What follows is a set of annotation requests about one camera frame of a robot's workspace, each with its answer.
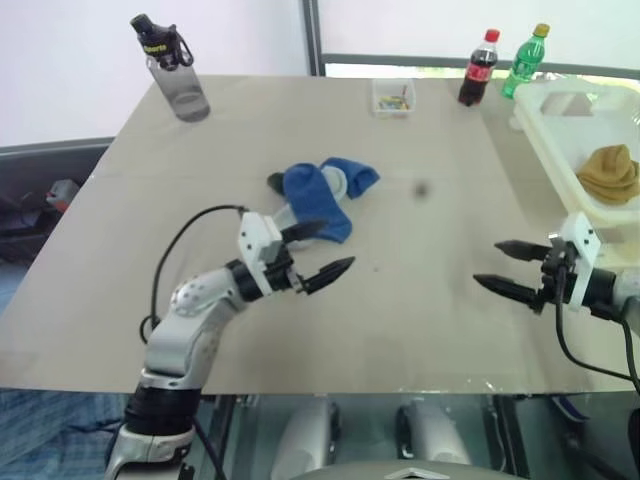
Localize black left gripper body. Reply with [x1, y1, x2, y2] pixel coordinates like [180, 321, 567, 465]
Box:
[262, 243, 314, 297]

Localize silver robot leg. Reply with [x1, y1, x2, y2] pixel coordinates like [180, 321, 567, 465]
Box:
[269, 397, 342, 480]
[396, 397, 472, 480]

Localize green yellow-capped soda bottle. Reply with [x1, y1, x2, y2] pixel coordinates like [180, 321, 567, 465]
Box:
[501, 23, 552, 100]

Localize grey black-lidded water bottle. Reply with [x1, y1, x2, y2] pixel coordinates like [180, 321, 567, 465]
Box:
[129, 13, 212, 123]

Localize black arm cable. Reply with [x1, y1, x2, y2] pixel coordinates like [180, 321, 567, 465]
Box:
[139, 204, 249, 480]
[553, 264, 640, 397]

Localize red grey device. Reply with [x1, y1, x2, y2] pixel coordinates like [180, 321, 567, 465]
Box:
[45, 178, 82, 212]

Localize grey window frame post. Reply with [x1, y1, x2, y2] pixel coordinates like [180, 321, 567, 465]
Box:
[301, 0, 327, 78]

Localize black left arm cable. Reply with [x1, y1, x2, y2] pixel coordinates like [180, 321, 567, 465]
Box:
[139, 204, 249, 480]

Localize dark grey bench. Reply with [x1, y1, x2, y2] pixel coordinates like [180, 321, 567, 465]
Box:
[0, 136, 117, 267]

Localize small clear plastic container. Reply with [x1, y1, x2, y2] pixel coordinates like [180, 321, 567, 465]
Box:
[370, 78, 418, 120]

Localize white plastic bin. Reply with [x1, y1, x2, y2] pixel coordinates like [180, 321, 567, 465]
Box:
[509, 79, 640, 267]

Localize black table leg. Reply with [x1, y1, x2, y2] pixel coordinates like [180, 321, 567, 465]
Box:
[204, 394, 257, 480]
[481, 394, 532, 480]

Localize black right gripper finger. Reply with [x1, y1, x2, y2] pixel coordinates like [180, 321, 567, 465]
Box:
[472, 273, 544, 309]
[493, 239, 552, 264]

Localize red-capped cola bottle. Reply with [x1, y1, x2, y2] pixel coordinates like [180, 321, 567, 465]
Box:
[457, 28, 502, 108]

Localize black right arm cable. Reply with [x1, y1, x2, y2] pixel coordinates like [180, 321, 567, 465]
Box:
[553, 264, 640, 397]

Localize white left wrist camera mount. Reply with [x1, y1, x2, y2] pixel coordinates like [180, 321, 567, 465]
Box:
[237, 211, 283, 297]

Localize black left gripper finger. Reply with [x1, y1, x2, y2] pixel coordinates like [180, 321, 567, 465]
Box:
[279, 220, 330, 247]
[302, 256, 357, 295]

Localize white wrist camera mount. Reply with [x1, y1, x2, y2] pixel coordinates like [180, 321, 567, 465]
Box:
[558, 212, 602, 312]
[237, 211, 283, 297]

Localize blue checked cloth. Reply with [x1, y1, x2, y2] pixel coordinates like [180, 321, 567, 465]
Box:
[0, 389, 137, 480]

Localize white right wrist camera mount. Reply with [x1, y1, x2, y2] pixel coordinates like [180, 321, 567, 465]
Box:
[558, 212, 602, 312]

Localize brown cloth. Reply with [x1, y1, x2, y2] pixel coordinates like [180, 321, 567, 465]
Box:
[575, 143, 640, 206]

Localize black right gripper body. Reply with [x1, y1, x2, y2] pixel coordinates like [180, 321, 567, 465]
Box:
[532, 236, 577, 316]

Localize grey robot torso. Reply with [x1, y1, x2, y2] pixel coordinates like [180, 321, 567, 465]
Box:
[299, 460, 507, 480]

